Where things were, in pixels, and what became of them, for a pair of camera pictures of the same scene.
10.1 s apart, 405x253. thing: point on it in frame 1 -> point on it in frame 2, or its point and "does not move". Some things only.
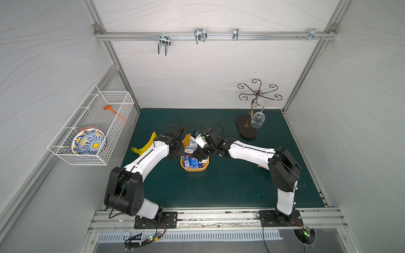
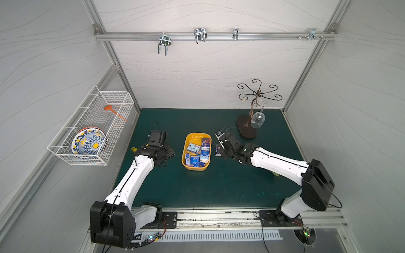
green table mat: x=228 y=181 does not move
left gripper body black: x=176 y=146 -> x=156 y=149
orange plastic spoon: x=109 y=107 does not move
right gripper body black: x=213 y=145 -> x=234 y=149
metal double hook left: x=165 y=40 does not move
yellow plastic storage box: x=185 y=143 does not move
